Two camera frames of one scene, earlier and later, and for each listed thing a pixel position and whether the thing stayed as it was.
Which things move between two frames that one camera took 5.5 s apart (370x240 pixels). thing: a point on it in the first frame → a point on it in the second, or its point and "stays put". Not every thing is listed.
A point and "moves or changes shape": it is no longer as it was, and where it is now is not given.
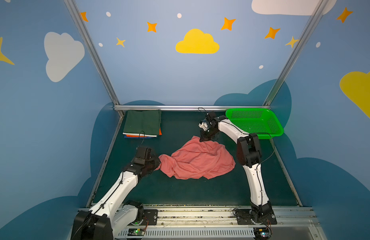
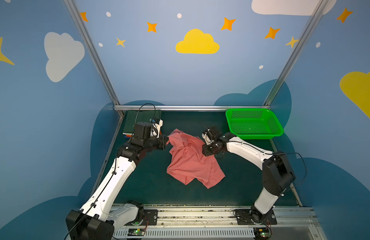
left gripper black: [155, 163] → [162, 142]
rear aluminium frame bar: [189, 107] stays put
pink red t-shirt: [196, 159] moves or changes shape
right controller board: [262, 233] stays put
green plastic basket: [262, 121] stays put
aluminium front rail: [291, 224] stays put
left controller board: [136, 232] stays put
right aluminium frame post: [315, 18] stays put
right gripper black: [207, 134] → [209, 150]
